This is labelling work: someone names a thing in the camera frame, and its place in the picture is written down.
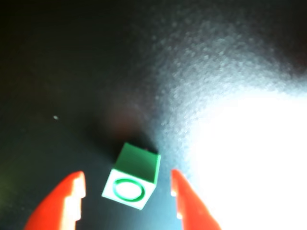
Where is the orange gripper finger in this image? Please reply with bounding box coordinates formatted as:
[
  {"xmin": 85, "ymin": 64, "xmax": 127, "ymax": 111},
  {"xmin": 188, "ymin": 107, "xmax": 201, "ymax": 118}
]
[
  {"xmin": 170, "ymin": 168, "xmax": 223, "ymax": 230},
  {"xmin": 23, "ymin": 170, "xmax": 86, "ymax": 230}
]

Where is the green cube with ring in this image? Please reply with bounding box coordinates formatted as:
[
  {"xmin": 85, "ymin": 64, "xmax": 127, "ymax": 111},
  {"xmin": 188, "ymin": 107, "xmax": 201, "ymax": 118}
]
[{"xmin": 101, "ymin": 142, "xmax": 162, "ymax": 211}]

